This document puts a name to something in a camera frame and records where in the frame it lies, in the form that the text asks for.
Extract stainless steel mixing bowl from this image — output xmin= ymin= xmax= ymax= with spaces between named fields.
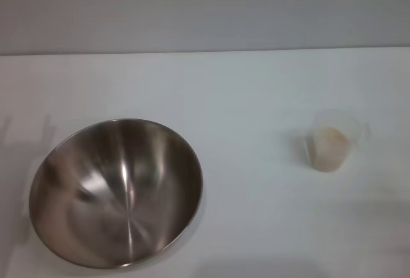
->
xmin=28 ymin=118 xmax=204 ymax=270

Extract white rice grains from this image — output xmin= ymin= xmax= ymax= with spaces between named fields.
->
xmin=308 ymin=126 xmax=350 ymax=173

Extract clear plastic measuring cup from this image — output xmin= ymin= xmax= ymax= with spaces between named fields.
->
xmin=305 ymin=110 xmax=371 ymax=174

